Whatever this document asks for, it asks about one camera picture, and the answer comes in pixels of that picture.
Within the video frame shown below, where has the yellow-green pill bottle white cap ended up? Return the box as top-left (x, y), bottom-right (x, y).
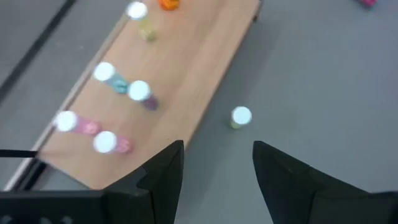
top-left (126, 1), bottom-right (158, 43)
top-left (229, 105), bottom-right (253, 130)

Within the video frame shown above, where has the pink pill bottle white cap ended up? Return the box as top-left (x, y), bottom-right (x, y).
top-left (92, 130), bottom-right (133, 155)
top-left (53, 110), bottom-right (103, 136)

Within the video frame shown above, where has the small orange pill bottle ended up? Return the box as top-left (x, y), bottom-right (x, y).
top-left (157, 0), bottom-right (181, 12)

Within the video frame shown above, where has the purple pill bottle white cap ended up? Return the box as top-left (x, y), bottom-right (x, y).
top-left (127, 80), bottom-right (160, 112)

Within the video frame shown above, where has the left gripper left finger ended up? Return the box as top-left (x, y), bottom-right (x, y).
top-left (104, 140), bottom-right (185, 224)

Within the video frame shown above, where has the teal pill bottle white cap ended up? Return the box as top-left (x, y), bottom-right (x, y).
top-left (92, 61), bottom-right (130, 95)

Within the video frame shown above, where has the wooden shelf black metal frame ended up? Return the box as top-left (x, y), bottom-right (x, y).
top-left (0, 0), bottom-right (264, 191)

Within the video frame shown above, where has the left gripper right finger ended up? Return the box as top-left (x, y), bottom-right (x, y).
top-left (252, 141), bottom-right (369, 224)

